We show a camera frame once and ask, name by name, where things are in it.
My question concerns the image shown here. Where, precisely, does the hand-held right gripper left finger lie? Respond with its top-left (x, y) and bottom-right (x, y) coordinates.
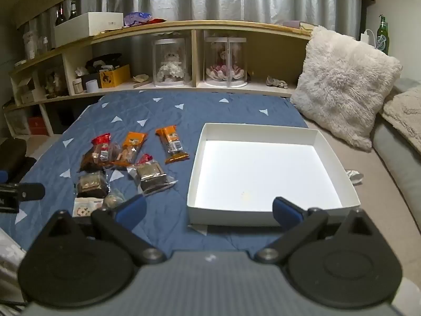
top-left (31, 194), bottom-right (167, 265)

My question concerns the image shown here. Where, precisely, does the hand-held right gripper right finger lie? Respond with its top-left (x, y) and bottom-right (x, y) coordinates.
top-left (255, 197), bottom-right (389, 264)

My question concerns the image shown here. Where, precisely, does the red-topped clear cake packet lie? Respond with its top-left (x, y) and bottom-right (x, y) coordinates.
top-left (128, 154), bottom-right (178, 195)

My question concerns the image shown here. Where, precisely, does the white cardboard box tray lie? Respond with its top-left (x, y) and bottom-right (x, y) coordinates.
top-left (187, 123), bottom-right (361, 227)

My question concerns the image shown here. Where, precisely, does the white cookie packet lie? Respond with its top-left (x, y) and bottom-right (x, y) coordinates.
top-left (73, 197), bottom-right (104, 218)

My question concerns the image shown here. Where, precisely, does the clear dark cake packet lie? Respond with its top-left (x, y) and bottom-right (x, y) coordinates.
top-left (77, 171), bottom-right (110, 199)

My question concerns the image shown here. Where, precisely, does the brown foil snack packet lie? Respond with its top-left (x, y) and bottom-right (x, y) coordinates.
top-left (80, 151), bottom-right (106, 172)

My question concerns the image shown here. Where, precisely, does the orange snack packet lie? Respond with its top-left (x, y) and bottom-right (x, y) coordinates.
top-left (113, 132), bottom-right (148, 167)
top-left (155, 126), bottom-right (191, 165)

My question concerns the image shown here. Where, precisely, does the red snack packet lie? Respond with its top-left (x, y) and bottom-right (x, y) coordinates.
top-left (91, 133), bottom-right (121, 168)

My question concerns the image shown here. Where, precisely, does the white dotted cloth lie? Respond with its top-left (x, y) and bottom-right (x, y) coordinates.
top-left (0, 227), bottom-right (27, 307)

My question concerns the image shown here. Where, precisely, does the red box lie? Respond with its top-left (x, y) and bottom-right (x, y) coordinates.
top-left (28, 115), bottom-right (48, 136)

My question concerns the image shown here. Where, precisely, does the crumpled white paper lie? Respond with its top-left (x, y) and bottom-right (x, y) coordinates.
top-left (344, 169), bottom-right (364, 185)

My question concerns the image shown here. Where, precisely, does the framed figure picture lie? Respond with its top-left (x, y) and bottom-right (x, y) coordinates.
top-left (44, 67), bottom-right (68, 100)

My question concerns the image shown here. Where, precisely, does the blue quilt with white triangles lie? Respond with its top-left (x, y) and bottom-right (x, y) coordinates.
top-left (0, 92), bottom-right (310, 261)

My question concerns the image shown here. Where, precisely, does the grey sofa cushion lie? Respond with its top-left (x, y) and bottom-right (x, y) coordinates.
top-left (371, 78), bottom-right (421, 235)

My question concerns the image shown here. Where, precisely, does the black small box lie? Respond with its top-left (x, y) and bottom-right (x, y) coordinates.
top-left (81, 72), bottom-right (101, 89)

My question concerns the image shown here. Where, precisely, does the grey dried shell cluster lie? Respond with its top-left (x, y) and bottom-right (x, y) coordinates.
top-left (265, 75), bottom-right (289, 89)

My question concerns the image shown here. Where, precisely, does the yellow cardboard box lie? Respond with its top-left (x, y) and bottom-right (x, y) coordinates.
top-left (99, 65), bottom-right (131, 89)

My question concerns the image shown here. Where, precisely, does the fluffy white pillow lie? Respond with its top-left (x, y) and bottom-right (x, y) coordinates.
top-left (290, 26), bottom-right (403, 152)

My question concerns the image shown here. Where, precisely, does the black hat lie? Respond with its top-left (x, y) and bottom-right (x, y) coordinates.
top-left (86, 54), bottom-right (124, 73)

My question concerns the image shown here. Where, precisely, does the white doll display case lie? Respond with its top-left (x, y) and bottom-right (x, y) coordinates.
top-left (152, 37), bottom-right (192, 88)

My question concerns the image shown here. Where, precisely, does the wooden shelf unit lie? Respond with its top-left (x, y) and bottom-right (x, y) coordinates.
top-left (3, 20), bottom-right (314, 138)

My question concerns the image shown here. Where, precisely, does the beige textured pillow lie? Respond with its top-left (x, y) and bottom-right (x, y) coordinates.
top-left (382, 86), bottom-right (421, 154)

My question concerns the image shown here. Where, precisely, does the pink doll display case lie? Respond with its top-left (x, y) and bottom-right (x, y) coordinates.
top-left (203, 36), bottom-right (248, 88)

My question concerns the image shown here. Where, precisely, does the brown glass bottle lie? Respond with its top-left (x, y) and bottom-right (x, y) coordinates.
top-left (55, 3), bottom-right (67, 26)

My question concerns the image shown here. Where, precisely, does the white storage box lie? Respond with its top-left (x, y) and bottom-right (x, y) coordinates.
top-left (54, 12), bottom-right (124, 48)

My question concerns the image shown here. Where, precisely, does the blue plastic bag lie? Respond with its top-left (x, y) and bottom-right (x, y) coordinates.
top-left (124, 12), bottom-right (153, 27)

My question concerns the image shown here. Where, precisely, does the green beer bottle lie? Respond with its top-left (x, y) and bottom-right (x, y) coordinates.
top-left (376, 14), bottom-right (389, 56)

